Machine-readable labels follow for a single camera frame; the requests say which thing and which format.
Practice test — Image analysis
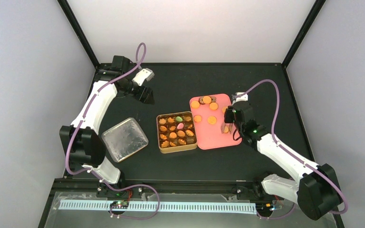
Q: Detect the orange flower cookie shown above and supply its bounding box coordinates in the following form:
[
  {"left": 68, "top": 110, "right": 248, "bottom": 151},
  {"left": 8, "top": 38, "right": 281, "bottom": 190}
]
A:
[
  {"left": 159, "top": 118, "right": 167, "bottom": 124},
  {"left": 167, "top": 117, "right": 175, "bottom": 123}
]

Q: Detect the silver tin lid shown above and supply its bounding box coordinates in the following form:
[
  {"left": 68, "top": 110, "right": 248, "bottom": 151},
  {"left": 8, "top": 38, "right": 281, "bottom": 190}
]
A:
[{"left": 102, "top": 117, "right": 149, "bottom": 162}]

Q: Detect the green round macaron cookie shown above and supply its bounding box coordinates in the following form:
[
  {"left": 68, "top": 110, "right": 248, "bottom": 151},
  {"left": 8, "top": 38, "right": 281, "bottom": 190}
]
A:
[{"left": 175, "top": 116, "right": 183, "bottom": 122}]

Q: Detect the gold cookie tin box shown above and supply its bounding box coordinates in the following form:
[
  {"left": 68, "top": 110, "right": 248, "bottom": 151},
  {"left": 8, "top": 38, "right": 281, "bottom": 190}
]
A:
[{"left": 156, "top": 111, "right": 198, "bottom": 154}]

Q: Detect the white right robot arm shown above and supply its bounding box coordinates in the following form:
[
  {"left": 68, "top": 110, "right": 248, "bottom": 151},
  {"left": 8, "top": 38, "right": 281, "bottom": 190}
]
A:
[{"left": 224, "top": 101, "right": 348, "bottom": 220}]

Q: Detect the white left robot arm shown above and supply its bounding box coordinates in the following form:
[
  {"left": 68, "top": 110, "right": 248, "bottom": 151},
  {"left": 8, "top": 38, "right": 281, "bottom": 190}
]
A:
[{"left": 59, "top": 56, "right": 154, "bottom": 184}]

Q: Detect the pink plastic tray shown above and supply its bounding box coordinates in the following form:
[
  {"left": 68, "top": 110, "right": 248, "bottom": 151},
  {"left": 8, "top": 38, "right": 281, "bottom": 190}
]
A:
[{"left": 189, "top": 94, "right": 241, "bottom": 150}]

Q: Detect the pink round macaron cookie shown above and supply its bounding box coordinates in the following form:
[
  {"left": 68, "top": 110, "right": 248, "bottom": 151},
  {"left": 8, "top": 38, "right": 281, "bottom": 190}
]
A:
[{"left": 177, "top": 123, "right": 184, "bottom": 130}]

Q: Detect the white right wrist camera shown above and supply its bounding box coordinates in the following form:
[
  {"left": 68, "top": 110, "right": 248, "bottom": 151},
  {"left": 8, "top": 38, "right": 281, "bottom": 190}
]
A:
[{"left": 232, "top": 92, "right": 249, "bottom": 104}]

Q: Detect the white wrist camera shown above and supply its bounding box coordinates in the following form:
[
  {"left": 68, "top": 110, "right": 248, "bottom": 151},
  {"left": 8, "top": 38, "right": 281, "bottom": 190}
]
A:
[
  {"left": 232, "top": 92, "right": 249, "bottom": 104},
  {"left": 133, "top": 68, "right": 154, "bottom": 86}
]

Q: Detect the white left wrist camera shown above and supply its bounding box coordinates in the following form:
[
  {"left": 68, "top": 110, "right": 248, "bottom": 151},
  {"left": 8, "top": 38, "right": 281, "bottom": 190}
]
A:
[{"left": 133, "top": 68, "right": 154, "bottom": 86}]

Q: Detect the black enclosure frame post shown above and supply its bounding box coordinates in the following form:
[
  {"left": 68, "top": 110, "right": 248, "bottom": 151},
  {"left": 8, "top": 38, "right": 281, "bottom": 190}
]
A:
[{"left": 57, "top": 0, "right": 101, "bottom": 68}]

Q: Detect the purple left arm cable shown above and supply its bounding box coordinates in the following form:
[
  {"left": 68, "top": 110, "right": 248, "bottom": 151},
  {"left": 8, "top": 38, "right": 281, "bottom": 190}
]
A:
[{"left": 65, "top": 42, "right": 161, "bottom": 220}]

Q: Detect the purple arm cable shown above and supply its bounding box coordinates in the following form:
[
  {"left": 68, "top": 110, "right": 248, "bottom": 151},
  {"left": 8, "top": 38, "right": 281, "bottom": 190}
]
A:
[
  {"left": 65, "top": 42, "right": 161, "bottom": 220},
  {"left": 236, "top": 79, "right": 349, "bottom": 219}
]

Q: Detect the light blue slotted cable duct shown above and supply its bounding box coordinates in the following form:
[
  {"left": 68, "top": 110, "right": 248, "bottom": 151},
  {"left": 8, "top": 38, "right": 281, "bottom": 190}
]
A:
[{"left": 57, "top": 199, "right": 257, "bottom": 215}]

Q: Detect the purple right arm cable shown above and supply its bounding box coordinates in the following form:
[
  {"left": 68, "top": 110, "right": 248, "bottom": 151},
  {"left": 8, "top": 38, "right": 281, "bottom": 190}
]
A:
[{"left": 236, "top": 79, "right": 349, "bottom": 219}]

